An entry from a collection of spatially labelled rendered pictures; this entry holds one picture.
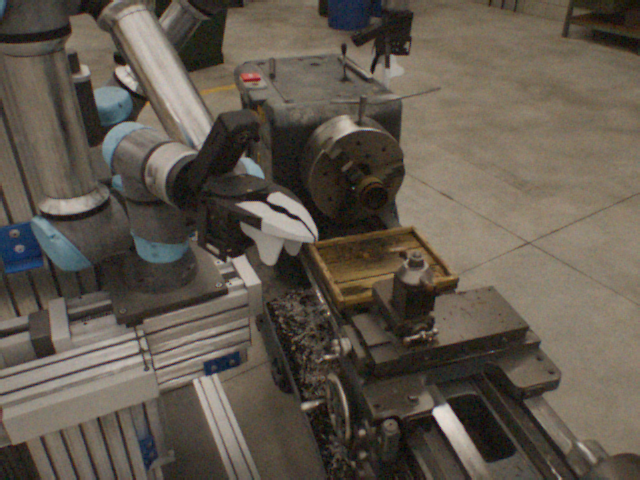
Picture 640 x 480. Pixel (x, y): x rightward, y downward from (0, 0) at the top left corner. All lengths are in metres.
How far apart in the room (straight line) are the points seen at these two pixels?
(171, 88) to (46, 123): 0.21
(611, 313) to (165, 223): 2.70
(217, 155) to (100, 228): 0.47
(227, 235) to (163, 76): 0.36
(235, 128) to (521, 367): 1.02
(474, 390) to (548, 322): 1.64
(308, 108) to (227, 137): 1.23
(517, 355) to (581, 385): 1.33
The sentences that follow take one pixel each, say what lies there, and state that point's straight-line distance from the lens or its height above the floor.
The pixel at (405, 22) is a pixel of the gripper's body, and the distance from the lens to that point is 1.70.
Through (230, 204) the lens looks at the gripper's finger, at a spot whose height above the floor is 1.59.
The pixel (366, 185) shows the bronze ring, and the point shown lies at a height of 1.11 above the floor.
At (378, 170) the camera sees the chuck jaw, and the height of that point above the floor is 1.11.
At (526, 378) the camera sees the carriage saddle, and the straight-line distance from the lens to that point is 1.44.
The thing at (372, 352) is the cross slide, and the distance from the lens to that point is 1.33.
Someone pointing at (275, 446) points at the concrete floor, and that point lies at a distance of 2.37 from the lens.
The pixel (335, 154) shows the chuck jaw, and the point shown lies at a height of 1.18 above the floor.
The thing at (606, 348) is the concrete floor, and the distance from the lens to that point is 3.03.
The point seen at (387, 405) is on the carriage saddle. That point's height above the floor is 0.91.
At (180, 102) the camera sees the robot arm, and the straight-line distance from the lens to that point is 0.91.
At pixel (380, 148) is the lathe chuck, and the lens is 1.77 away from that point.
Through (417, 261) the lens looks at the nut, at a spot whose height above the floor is 1.17.
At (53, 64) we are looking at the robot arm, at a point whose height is 1.64.
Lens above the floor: 1.89
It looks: 33 degrees down
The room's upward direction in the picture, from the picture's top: straight up
